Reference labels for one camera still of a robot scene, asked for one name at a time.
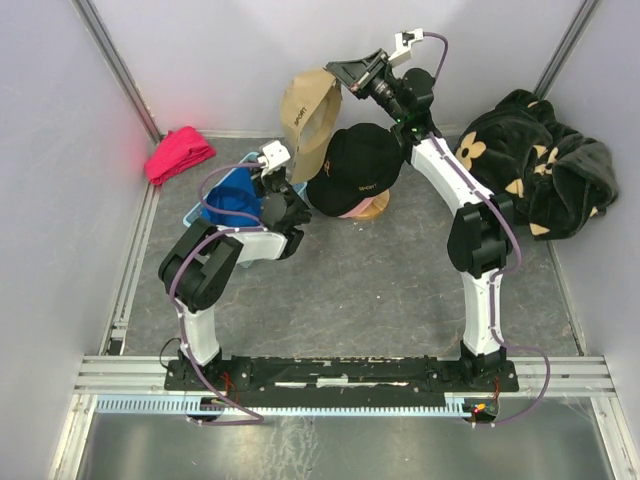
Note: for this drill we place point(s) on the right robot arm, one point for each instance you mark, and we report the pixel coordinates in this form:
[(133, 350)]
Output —
[(481, 237)]

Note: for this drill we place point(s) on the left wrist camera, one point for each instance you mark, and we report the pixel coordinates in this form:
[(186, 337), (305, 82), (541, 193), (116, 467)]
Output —
[(273, 156)]

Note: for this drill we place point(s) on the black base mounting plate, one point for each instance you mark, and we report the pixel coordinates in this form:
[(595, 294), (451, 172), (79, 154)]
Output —
[(352, 381)]

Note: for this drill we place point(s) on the aluminium rail frame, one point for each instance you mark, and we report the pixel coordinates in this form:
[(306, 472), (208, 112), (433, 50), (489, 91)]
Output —
[(562, 376)]

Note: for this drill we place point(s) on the wooden hat stand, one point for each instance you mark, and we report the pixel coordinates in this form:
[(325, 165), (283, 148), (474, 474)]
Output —
[(378, 206)]

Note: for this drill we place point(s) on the blue hat in basket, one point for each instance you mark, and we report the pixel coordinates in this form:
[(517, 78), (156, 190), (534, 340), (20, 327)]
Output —
[(234, 193)]

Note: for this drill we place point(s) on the black NY cap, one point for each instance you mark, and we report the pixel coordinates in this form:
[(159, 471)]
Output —
[(361, 161)]

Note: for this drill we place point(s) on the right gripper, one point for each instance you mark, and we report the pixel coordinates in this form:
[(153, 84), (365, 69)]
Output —
[(350, 72)]

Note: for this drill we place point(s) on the tan sport cap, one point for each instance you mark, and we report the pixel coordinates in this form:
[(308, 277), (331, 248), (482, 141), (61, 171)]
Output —
[(309, 109)]

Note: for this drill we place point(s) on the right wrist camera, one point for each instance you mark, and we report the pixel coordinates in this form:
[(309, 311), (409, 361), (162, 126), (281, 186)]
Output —
[(404, 42)]

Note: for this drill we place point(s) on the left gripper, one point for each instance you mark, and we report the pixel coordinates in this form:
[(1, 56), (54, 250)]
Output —
[(269, 176)]

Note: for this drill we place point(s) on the black floral plush blanket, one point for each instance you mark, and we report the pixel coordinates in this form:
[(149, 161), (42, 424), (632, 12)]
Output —
[(556, 177)]

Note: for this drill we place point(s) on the right corner aluminium post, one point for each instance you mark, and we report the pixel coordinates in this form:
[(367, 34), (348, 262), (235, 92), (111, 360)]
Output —
[(570, 38)]

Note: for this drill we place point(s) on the left corner aluminium post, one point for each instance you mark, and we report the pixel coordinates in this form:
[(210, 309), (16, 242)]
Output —
[(89, 14)]

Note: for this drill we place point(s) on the corner aluminium post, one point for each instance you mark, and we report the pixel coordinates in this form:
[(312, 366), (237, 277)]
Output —
[(570, 38), (89, 14)]

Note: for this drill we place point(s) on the magenta cloth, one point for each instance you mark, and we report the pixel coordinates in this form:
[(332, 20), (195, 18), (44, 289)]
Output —
[(179, 151)]

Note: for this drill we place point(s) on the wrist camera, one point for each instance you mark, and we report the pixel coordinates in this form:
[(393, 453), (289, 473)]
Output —
[(404, 42), (273, 156)]

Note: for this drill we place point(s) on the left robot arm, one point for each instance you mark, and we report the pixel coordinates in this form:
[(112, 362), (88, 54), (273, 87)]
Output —
[(197, 269)]

